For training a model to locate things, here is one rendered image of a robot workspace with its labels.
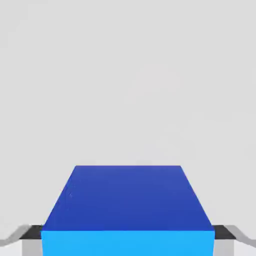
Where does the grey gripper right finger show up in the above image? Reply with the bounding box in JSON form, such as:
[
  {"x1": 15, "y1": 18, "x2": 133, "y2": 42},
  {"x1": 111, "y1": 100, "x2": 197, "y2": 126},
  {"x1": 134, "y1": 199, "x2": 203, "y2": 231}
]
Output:
[{"x1": 211, "y1": 224, "x2": 256, "y2": 256}]

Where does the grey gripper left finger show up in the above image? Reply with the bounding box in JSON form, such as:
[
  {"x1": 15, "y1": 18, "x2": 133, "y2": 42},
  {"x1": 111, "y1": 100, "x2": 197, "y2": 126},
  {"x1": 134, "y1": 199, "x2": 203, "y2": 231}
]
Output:
[{"x1": 0, "y1": 224, "x2": 45, "y2": 256}]

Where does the small blue cube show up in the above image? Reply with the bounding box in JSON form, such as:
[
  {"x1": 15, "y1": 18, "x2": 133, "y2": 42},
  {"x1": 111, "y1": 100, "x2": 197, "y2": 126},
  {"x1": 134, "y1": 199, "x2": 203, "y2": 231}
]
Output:
[{"x1": 40, "y1": 165, "x2": 216, "y2": 256}]

